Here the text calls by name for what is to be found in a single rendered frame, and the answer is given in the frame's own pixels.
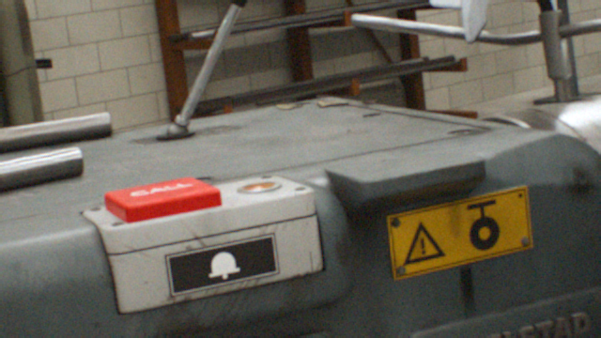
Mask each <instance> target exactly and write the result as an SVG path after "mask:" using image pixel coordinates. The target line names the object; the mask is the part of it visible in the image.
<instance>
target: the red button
mask: <svg viewBox="0 0 601 338"><path fill-rule="evenodd" d="M104 203H105V209H106V211H108V212H109V213H112V214H114V215H115V216H117V218H119V219H120V220H122V221H123V222H125V223H138V222H142V221H147V220H152V219H157V218H163V217H168V216H173V215H178V214H182V213H188V212H194V211H198V210H203V209H209V208H214V207H218V206H221V205H222V197H221V192H220V190H219V189H217V188H215V187H212V186H210V184H207V183H205V182H203V181H200V180H198V179H195V178H193V177H185V178H180V179H174V180H169V181H164V182H158V183H152V184H147V186H142V187H137V188H130V189H126V190H121V191H115V192H107V193H106V194H105V195H104Z"/></svg>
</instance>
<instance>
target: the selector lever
mask: <svg viewBox="0 0 601 338"><path fill-rule="evenodd" d="M239 11H240V8H239V7H237V6H235V5H233V4H231V6H230V8H229V10H228V12H227V14H226V16H225V18H223V21H222V25H221V27H220V29H219V31H218V33H217V36H216V38H215V39H214V41H213V43H212V45H211V48H210V51H209V53H208V56H207V59H206V61H205V63H204V64H203V65H202V67H201V69H200V71H199V74H198V76H197V78H196V81H195V83H194V85H193V88H192V90H191V93H190V95H189V97H188V99H187V101H186V104H185V106H184V108H183V110H181V112H180V115H177V117H176V120H175V123H172V124H171V125H170V126H169V127H168V129H167V132H165V133H161V134H158V135H157V136H156V139H159V141H167V139H177V138H182V137H188V136H192V135H195V131H192V130H189V129H188V127H190V125H191V123H192V122H191V120H190V119H191V116H192V114H193V110H194V108H195V106H196V104H197V102H198V100H199V98H200V95H201V93H202V91H203V88H204V86H206V84H207V82H208V79H209V76H210V74H211V72H212V70H213V68H214V65H215V63H216V61H217V59H218V57H219V55H220V52H221V50H222V47H223V45H224V43H225V42H226V40H227V38H228V36H229V34H230V32H231V29H232V27H233V24H234V22H235V20H236V19H237V16H238V14H239Z"/></svg>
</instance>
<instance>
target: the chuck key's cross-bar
mask: <svg viewBox="0 0 601 338"><path fill-rule="evenodd" d="M350 21H351V23H352V24H353V26H358V27H366V28H373V29H380V30H389V31H395V32H403V33H410V34H418V35H426V36H433V37H441V38H455V39H463V40H466V37H465V31H464V28H459V27H451V26H443V25H435V24H427V23H413V22H412V21H404V20H396V19H389V18H380V17H372V16H364V15H356V14H354V15H352V17H351V19H350ZM600 32H601V19H595V20H590V21H585V22H580V23H570V24H564V25H561V26H560V27H559V29H558V34H559V36H560V37H561V38H572V37H578V36H583V35H589V34H594V33H600ZM474 42H477V43H485V44H492V45H500V46H509V47H516V46H522V45H528V44H534V43H539V42H543V41H542V33H541V29H537V30H532V31H527V32H521V33H515V34H506V33H499V32H491V31H484V30H483V31H482V32H480V34H479V35H478V37H477V38H476V40H475V41H474Z"/></svg>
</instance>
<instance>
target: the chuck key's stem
mask: <svg viewBox="0 0 601 338"><path fill-rule="evenodd" d="M538 21H539V24H540V27H541V33H542V41H543V46H544V53H545V59H546V65H547V77H548V78H549V79H550V80H552V81H553V87H554V94H555V100H556V103H565V102H571V101H572V100H571V95H570V88H569V81H568V78H569V77H570V76H571V74H572V71H571V66H570V59H569V53H568V46H566V40H565V38H561V37H560V36H559V34H558V29H559V27H560V26H561V25H563V20H562V12H561V11H560V10H553V11H548V12H543V13H539V14H538Z"/></svg>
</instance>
